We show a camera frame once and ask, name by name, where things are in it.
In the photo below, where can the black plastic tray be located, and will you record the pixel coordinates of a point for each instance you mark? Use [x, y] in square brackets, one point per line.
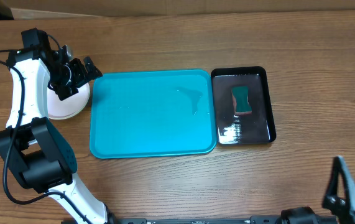
[255, 128]

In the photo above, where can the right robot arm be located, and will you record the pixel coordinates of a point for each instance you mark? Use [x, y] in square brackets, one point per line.
[303, 215]

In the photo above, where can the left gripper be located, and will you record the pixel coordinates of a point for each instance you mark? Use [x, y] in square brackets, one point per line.
[82, 77]

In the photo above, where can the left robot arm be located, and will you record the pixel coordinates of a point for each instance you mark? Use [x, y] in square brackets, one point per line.
[38, 160]

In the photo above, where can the white pink plate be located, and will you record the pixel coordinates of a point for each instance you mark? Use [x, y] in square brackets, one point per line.
[69, 107]

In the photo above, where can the green scrub sponge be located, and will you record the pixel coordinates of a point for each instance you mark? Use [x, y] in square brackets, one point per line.
[240, 100]

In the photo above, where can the teal plastic tray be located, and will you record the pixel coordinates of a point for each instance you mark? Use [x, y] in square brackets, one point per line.
[152, 114]

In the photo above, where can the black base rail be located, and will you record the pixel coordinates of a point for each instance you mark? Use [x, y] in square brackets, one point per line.
[252, 220]

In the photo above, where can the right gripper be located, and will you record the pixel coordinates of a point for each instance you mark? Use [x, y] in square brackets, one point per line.
[341, 203]

